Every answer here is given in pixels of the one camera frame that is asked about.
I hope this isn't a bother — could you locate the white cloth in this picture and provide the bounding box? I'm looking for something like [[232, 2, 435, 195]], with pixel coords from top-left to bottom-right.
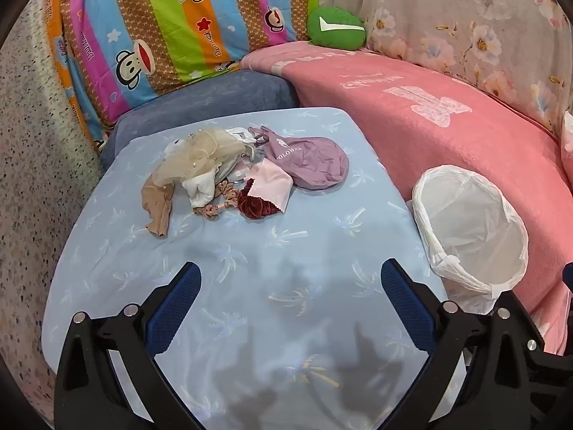
[[181, 172, 225, 209]]

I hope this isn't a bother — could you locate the green plush pillow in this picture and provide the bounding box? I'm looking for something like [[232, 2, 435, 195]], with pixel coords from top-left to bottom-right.
[[307, 6, 368, 50]]

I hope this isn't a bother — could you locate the beige tulle cloth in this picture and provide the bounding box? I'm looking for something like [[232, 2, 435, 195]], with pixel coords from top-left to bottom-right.
[[154, 128, 245, 186]]

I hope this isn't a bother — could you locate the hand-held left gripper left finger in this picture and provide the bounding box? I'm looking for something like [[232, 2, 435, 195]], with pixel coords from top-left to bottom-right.
[[54, 261, 211, 430]]

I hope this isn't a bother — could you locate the light pink cloth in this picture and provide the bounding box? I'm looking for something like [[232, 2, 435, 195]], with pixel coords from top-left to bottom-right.
[[244, 158, 294, 213]]

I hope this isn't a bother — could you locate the grey floral cloth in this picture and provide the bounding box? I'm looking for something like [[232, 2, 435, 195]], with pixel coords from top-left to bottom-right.
[[313, 0, 573, 144]]

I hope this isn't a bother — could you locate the white bag-lined bin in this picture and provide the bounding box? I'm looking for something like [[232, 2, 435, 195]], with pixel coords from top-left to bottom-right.
[[412, 166, 529, 314]]

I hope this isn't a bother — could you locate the purple drawstring bag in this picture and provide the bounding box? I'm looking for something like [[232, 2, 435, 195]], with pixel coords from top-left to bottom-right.
[[248, 125, 350, 190]]

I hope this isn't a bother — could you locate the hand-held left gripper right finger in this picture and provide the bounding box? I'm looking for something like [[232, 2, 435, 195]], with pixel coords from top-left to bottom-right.
[[380, 258, 531, 430]]

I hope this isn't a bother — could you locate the tan stocking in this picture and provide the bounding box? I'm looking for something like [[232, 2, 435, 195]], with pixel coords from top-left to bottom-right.
[[142, 175, 175, 239]]

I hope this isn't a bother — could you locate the light blue printed tablecloth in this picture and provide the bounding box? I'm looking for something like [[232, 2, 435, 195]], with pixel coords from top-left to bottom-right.
[[40, 107, 453, 430]]

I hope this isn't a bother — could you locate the dark red velvet scrunchie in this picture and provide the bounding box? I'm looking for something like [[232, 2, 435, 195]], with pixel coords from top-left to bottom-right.
[[236, 188, 278, 220]]

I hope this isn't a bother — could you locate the white fabric piece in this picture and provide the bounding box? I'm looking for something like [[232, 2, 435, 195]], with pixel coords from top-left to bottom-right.
[[226, 128, 258, 159]]

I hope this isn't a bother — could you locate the blue-grey cushion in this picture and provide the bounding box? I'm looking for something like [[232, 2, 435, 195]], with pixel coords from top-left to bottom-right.
[[99, 69, 300, 171]]

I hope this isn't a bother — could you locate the colourful monkey print quilt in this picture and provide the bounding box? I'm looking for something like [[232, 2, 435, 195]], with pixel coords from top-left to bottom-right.
[[42, 0, 321, 148]]

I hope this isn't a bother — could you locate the pink blanket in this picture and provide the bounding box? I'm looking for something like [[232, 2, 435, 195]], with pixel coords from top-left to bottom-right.
[[242, 41, 573, 354]]

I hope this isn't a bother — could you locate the pink and white cushion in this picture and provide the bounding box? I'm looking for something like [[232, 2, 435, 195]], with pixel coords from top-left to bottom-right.
[[561, 110, 573, 175]]

